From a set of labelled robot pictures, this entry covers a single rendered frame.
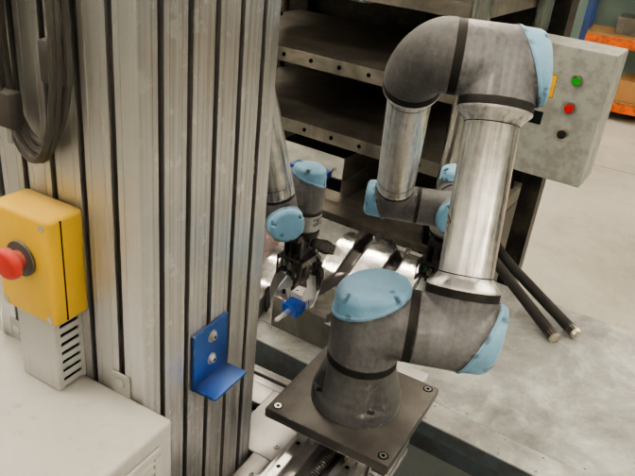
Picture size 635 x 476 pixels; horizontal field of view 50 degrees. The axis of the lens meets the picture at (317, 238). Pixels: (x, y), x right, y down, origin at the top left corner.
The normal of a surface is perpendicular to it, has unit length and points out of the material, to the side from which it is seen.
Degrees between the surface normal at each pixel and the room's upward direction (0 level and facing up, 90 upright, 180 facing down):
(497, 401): 0
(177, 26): 90
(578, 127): 90
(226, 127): 90
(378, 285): 7
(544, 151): 90
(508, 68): 67
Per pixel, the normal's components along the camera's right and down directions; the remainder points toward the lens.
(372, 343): -0.15, 0.48
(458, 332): -0.11, 0.04
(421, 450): -0.54, 0.34
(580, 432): 0.10, -0.88
